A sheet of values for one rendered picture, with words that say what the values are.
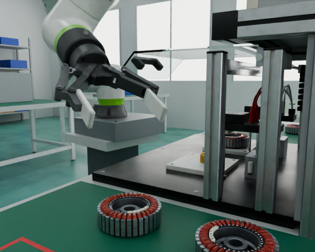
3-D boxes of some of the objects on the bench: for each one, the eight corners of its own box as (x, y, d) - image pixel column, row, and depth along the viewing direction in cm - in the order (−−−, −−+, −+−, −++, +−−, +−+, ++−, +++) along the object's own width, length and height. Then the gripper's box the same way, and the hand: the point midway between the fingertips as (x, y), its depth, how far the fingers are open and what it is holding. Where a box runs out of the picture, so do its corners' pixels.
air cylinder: (265, 155, 90) (266, 138, 89) (270, 150, 96) (271, 134, 95) (283, 158, 87) (284, 140, 87) (287, 152, 94) (288, 136, 93)
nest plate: (202, 150, 97) (202, 146, 97) (218, 142, 110) (218, 139, 109) (247, 156, 89) (248, 152, 89) (259, 147, 102) (259, 143, 102)
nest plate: (165, 168, 77) (165, 164, 77) (190, 156, 89) (190, 152, 89) (220, 178, 69) (220, 173, 69) (239, 163, 81) (239, 159, 81)
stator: (88, 218, 53) (87, 199, 53) (140, 204, 60) (140, 186, 59) (115, 247, 44) (115, 224, 44) (174, 226, 50) (174, 206, 50)
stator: (275, 245, 45) (276, 223, 44) (280, 296, 34) (283, 267, 33) (202, 233, 48) (202, 212, 47) (187, 276, 38) (187, 249, 37)
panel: (292, 220, 49) (307, 34, 44) (318, 145, 104) (325, 60, 99) (300, 221, 48) (315, 33, 43) (321, 146, 103) (329, 59, 99)
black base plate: (92, 180, 74) (91, 172, 74) (196, 138, 128) (196, 133, 128) (293, 230, 50) (294, 217, 49) (318, 152, 103) (318, 146, 103)
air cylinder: (243, 177, 70) (244, 155, 69) (251, 169, 76) (252, 149, 75) (265, 181, 67) (267, 158, 66) (272, 172, 73) (273, 151, 73)
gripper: (133, 76, 70) (182, 129, 57) (21, 74, 56) (51, 144, 43) (141, 46, 66) (195, 96, 53) (23, 36, 52) (56, 101, 39)
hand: (128, 114), depth 49 cm, fingers open, 13 cm apart
